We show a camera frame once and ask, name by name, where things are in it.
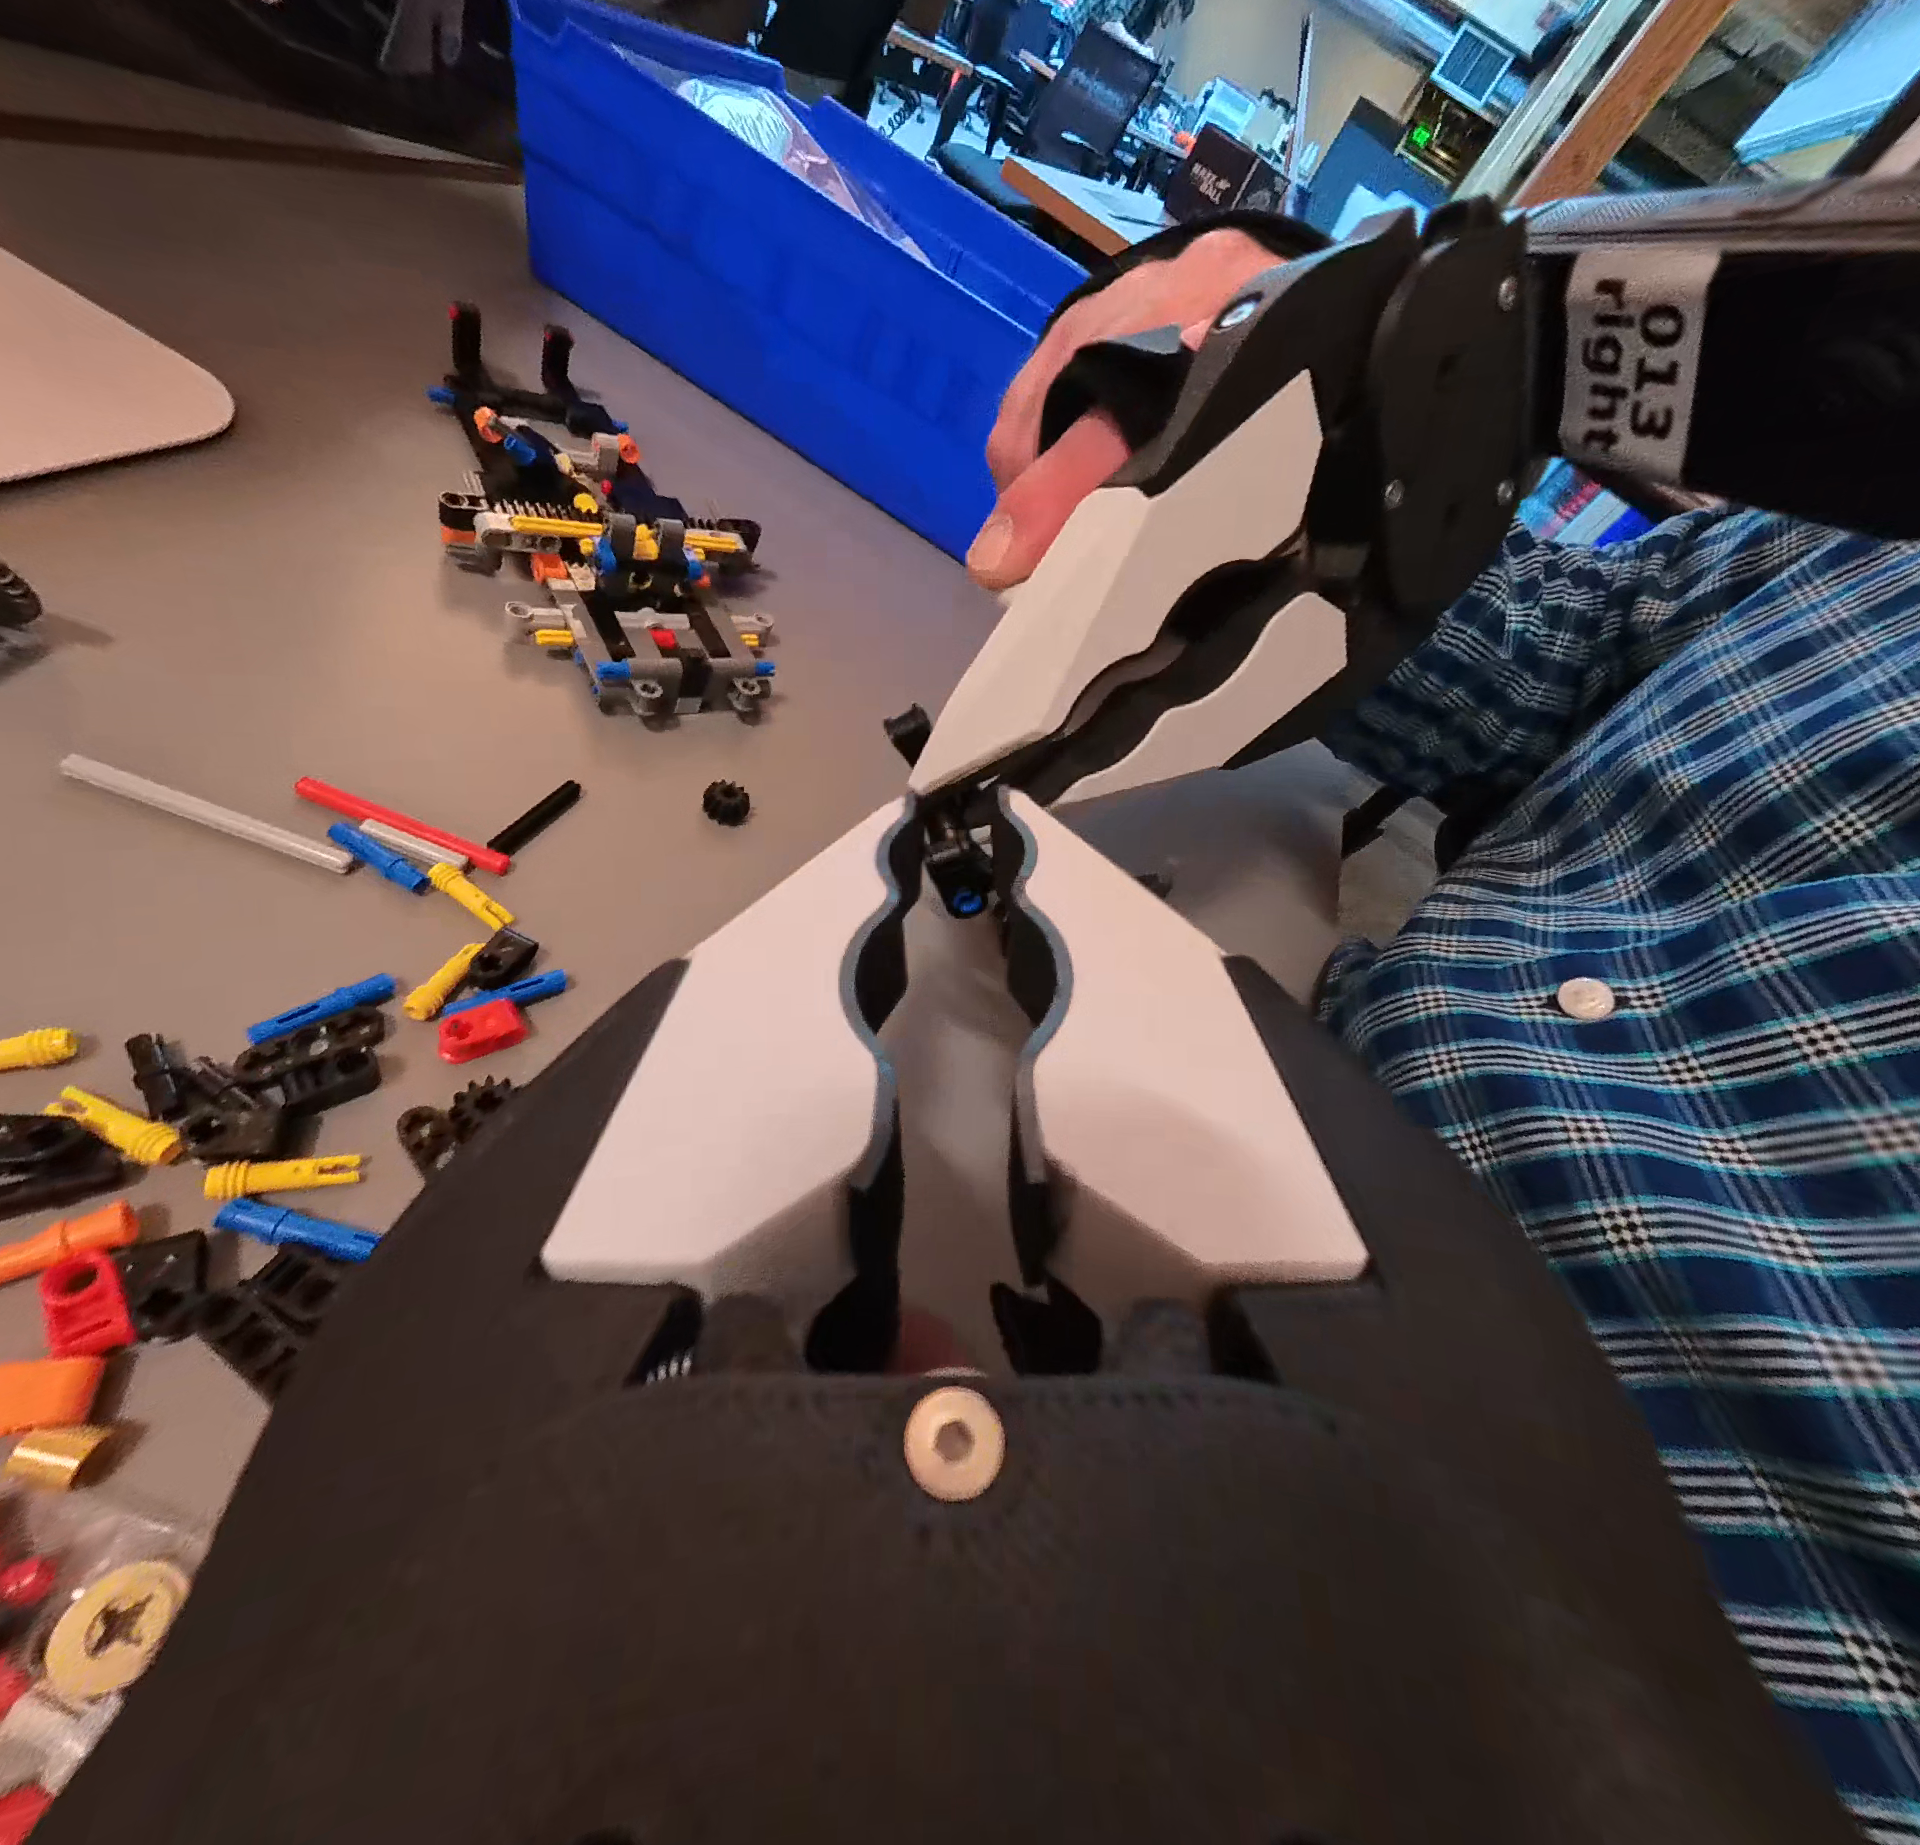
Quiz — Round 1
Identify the white monitor stand base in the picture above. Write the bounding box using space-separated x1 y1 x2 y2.
0 246 241 488

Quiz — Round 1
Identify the large lego chassis assembly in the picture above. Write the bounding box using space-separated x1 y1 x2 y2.
426 299 783 728

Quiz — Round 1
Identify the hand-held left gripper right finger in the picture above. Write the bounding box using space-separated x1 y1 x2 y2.
991 786 1374 1374

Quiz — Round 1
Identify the black lego axle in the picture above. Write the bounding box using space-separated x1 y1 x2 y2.
487 780 585 856

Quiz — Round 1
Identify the plastic bag with lego pieces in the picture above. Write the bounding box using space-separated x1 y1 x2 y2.
0 1469 212 1845

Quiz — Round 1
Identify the dark lego set box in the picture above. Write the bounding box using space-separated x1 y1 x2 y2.
0 0 783 182

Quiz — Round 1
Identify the long grey lego axle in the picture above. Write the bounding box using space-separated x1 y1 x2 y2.
60 754 358 873

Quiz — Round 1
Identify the wooden post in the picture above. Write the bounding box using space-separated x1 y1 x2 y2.
1492 0 1803 211

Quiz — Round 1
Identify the black office chair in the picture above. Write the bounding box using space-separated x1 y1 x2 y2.
931 27 1171 211

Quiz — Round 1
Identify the red lego axle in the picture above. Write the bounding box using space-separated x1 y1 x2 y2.
293 775 513 879

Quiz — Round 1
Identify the person's right hand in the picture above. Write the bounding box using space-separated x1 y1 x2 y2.
967 216 1335 592

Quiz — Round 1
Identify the wooden table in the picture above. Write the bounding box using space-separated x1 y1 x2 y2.
996 149 1203 258

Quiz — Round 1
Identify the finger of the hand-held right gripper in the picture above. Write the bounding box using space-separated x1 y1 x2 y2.
907 373 1328 797
1033 589 1354 812

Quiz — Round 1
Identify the person's right forearm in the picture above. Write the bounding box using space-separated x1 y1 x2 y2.
1321 509 1758 827

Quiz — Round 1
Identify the pile of lego pieces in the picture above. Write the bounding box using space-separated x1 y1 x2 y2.
0 816 573 1442

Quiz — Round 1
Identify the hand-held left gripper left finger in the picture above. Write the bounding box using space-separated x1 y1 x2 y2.
538 797 919 1374

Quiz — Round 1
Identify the blue plastic bin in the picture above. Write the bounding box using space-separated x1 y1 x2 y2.
499 0 1096 564

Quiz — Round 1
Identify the small black lego assembly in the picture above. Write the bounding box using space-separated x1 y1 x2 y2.
884 704 1006 924

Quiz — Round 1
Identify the crinkled clear plastic bag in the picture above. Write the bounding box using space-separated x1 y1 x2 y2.
675 67 978 256

